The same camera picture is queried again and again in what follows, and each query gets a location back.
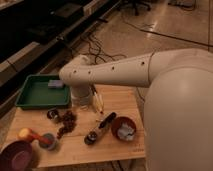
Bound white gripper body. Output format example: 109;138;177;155
68;55;91;97

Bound dark grape bunch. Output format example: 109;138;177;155
57;111;77;139

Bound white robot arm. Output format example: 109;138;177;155
59;48;213;171

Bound white plastic cup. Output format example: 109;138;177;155
71;87;92;107

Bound grey sponge block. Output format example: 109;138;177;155
48;80;64;89

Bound small dark round object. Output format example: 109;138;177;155
47;109;60;123

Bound green plastic tray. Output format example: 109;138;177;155
15;75;70;110

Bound wooden board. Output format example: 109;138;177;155
1;84;147;169

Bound small grey cup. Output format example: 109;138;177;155
39;133;56;150

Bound red yellow toy utensil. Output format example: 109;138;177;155
18;128;41;141

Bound office chair base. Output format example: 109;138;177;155
117;0;151;16

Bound purple bowl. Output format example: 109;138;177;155
0;140;33;171

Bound black floor cables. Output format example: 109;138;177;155
69;33;128;66

